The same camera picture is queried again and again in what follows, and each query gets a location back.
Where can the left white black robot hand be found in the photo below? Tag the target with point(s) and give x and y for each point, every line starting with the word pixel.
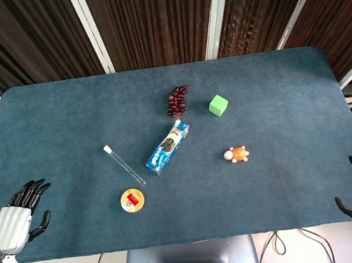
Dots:
pixel 11 228

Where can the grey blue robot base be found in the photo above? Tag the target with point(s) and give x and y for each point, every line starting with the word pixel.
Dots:
pixel 192 261

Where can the orange shell turtle toy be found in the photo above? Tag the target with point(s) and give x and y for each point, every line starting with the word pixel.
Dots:
pixel 238 153

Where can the round yellow tin red label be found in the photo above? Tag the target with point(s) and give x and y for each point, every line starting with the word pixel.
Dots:
pixel 132 201

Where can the clear test tube white cap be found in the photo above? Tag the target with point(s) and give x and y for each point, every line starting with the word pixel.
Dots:
pixel 124 165

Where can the blue felt table cloth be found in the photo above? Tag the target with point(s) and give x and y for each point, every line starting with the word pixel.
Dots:
pixel 204 205

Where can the blue printed cardboard box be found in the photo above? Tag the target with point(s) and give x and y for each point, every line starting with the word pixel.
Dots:
pixel 167 150

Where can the green foam cube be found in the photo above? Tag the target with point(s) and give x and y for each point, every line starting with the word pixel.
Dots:
pixel 217 105

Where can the brown slatted partition panel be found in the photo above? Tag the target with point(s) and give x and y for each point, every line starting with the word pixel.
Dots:
pixel 23 38
pixel 156 21
pixel 260 9
pixel 341 15

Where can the dark red grape bunch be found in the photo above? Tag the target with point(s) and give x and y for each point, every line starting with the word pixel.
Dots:
pixel 177 104

